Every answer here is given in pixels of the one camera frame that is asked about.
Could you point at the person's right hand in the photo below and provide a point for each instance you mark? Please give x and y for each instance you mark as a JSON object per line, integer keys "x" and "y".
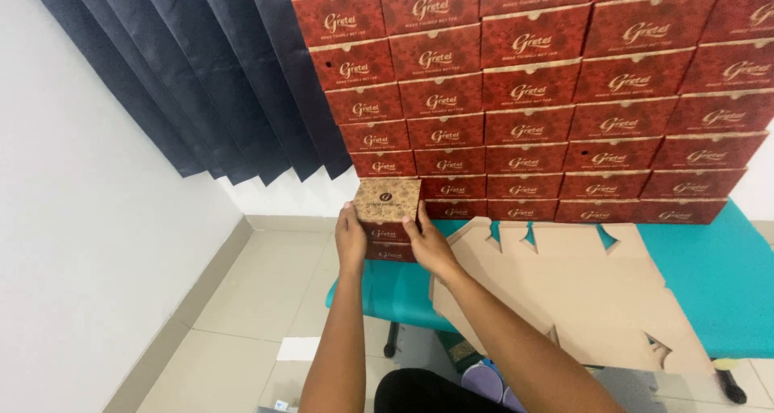
{"x": 432, "y": 247}

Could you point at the white paper sheet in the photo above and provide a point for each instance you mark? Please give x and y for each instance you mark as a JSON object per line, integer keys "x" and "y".
{"x": 298, "y": 349}

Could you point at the teal padded table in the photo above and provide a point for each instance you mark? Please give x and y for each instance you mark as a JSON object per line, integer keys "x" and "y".
{"x": 719, "y": 280}

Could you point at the wall of stacked red boxes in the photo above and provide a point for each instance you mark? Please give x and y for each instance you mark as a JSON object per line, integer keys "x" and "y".
{"x": 532, "y": 98}

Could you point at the flat brown cardboard box blank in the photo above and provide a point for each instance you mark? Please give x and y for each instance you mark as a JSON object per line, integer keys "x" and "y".
{"x": 580, "y": 292}

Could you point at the dark blue vertical blinds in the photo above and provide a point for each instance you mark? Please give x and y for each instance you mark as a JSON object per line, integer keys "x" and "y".
{"x": 199, "y": 74}

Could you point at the black table leg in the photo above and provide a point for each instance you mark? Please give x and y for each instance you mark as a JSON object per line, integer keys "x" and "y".
{"x": 391, "y": 340}
{"x": 730, "y": 386}

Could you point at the person's left fingers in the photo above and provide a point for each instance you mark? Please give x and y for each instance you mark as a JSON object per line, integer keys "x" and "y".
{"x": 348, "y": 211}

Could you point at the person's black clothing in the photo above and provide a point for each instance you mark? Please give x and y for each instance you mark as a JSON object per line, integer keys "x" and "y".
{"x": 423, "y": 395}

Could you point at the person's left hand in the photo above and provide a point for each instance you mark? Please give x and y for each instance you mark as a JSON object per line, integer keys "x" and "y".
{"x": 351, "y": 244}

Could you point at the purple slippers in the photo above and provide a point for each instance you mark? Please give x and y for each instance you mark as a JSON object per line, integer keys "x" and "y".
{"x": 484, "y": 381}

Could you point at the single red cardboard box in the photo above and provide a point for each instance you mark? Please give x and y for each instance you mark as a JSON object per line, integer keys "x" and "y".
{"x": 390, "y": 253}

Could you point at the green patterned mat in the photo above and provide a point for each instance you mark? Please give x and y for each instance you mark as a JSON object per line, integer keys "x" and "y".
{"x": 456, "y": 349}

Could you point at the red box with brown lid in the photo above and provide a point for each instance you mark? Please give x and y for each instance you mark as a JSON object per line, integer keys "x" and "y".
{"x": 387, "y": 204}

